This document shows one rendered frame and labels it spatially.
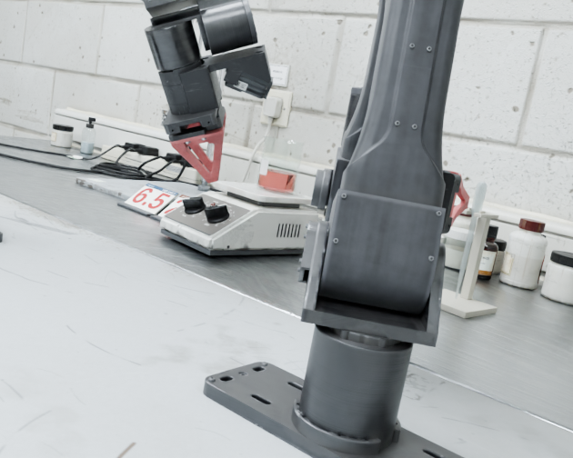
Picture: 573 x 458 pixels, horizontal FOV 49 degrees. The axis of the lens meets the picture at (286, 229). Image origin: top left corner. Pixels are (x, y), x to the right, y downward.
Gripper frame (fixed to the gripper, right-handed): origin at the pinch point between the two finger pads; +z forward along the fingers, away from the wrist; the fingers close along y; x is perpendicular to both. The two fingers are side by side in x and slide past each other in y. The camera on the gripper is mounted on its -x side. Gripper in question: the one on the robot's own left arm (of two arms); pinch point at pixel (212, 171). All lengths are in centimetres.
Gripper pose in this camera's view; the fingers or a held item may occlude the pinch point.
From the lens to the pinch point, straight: 85.1
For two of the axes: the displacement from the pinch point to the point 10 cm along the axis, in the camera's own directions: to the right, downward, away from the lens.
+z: 2.2, 8.5, 4.8
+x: -9.8, 2.0, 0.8
